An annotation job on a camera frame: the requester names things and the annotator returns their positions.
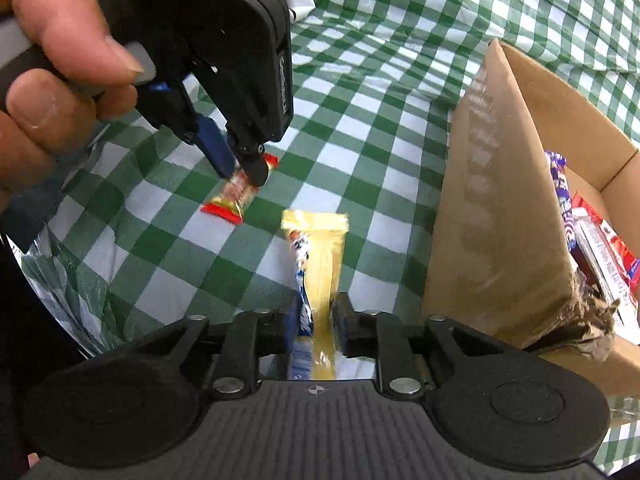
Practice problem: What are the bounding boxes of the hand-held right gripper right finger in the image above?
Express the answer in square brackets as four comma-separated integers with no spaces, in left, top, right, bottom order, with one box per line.
[332,291,507,401]

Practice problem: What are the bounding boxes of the small red yellow candy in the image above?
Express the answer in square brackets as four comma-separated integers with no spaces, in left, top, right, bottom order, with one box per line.
[201,154,280,223]

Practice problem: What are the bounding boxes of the green checkered tablecloth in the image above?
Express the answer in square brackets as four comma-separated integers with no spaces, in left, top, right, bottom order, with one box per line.
[20,0,640,476]

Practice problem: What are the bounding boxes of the red snack packet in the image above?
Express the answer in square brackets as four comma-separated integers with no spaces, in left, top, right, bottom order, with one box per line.
[572,192,640,293]

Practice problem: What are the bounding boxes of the brown cardboard box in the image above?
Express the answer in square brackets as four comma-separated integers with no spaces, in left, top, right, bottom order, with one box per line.
[422,39,640,401]

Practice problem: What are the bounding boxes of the silver snack bar packet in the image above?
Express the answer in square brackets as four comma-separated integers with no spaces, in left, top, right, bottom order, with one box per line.
[572,207,638,331]

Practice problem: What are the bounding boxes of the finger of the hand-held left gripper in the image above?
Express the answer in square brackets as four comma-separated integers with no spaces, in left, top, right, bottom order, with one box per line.
[234,143,273,187]
[186,114,237,179]

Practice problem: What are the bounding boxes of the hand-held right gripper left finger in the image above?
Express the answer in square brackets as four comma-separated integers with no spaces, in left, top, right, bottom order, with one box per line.
[125,302,304,401]

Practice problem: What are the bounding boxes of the purple snack packet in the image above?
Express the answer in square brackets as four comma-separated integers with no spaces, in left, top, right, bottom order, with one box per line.
[544,150,581,253]

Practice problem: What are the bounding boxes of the person's left hand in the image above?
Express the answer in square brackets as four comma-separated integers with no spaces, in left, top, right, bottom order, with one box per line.
[0,0,147,206]

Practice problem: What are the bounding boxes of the yellow snack packet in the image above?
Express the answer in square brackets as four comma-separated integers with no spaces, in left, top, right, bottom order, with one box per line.
[280,210,351,381]

